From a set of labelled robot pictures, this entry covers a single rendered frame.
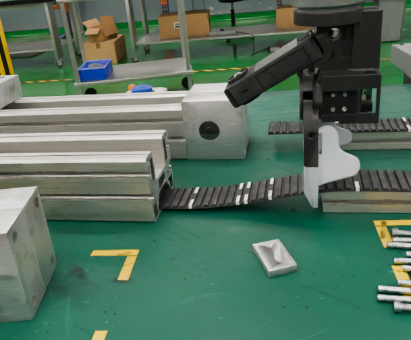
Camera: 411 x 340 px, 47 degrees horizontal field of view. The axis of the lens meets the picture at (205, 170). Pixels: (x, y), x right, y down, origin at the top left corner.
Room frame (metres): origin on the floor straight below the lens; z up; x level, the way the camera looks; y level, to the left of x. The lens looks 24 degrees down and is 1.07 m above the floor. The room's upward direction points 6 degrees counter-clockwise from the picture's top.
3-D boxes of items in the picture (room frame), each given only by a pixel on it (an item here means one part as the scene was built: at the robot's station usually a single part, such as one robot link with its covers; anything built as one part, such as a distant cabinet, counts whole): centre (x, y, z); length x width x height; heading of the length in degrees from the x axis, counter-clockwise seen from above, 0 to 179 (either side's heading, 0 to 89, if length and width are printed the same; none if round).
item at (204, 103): (0.74, -0.03, 0.83); 0.12 x 0.09 x 0.10; 168
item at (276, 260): (0.41, -0.06, 0.78); 0.05 x 0.03 x 0.01; 11
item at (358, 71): (0.51, -0.15, 0.95); 0.09 x 0.08 x 0.12; 77
